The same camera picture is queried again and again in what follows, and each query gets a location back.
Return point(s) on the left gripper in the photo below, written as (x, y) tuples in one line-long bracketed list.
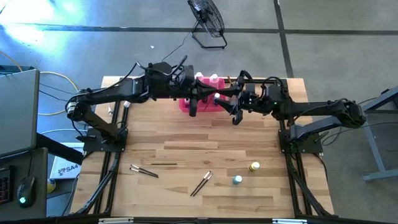
[(164, 84)]

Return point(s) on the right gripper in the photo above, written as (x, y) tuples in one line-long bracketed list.
[(264, 101)]

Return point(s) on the large pink paint bottle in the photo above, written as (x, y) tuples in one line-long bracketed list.
[(214, 79), (199, 75)]

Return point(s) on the small yellow paint bottle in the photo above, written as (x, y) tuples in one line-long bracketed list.
[(254, 166)]

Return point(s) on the small light blue paint bottle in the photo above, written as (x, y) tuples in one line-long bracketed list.
[(237, 179)]

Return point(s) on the brush pair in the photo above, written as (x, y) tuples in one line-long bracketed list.
[(200, 183), (144, 169)]

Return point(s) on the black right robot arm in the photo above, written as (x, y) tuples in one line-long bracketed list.
[(311, 109)]

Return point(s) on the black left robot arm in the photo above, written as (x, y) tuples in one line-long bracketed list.
[(109, 93)]

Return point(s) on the black clamp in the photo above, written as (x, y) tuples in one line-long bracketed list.
[(245, 74)]

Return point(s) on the pink plastic tray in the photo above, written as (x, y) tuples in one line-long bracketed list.
[(183, 109)]

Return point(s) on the black floor fan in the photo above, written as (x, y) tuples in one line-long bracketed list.
[(206, 18)]

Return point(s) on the grey metal table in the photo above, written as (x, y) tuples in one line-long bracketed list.
[(373, 161)]

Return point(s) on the white printed box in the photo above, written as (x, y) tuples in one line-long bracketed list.
[(63, 169)]

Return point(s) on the yellow round object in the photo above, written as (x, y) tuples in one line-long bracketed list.
[(51, 186)]

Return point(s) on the dark grey desk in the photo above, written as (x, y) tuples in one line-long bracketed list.
[(40, 205)]

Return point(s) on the black computer mouse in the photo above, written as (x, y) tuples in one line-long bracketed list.
[(26, 191)]

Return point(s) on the black keyboard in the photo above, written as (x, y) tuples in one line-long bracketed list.
[(4, 186)]

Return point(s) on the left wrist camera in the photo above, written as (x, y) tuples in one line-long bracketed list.
[(186, 74)]

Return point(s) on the white strip on frame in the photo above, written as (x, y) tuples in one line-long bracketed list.
[(289, 221), (116, 220)]

